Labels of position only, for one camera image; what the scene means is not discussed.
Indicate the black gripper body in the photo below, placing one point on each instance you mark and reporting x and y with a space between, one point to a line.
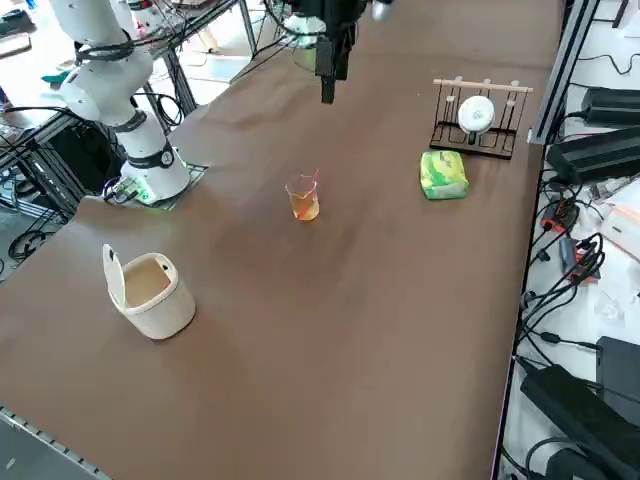
330 12

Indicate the long black box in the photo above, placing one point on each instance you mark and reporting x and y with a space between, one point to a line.
595 155

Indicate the black square box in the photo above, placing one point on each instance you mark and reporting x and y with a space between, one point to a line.
622 370

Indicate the green tissue pack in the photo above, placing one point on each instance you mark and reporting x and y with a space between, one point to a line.
442 177

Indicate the aluminium camera post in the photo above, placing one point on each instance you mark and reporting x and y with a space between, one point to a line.
565 65

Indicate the clear measuring cup amber solution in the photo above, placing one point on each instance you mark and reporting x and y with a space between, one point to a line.
306 207

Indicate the cream bin with flip lid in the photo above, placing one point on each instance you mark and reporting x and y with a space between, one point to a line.
160 310

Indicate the red stirring rod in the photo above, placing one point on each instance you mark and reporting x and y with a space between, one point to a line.
314 176

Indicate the large black power brick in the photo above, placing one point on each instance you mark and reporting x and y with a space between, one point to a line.
575 405

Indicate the black power adapter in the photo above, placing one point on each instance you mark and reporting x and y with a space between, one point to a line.
612 105

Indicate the orange black plug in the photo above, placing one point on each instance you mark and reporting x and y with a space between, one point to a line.
560 217

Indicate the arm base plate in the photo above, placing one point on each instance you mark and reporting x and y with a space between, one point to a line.
195 175

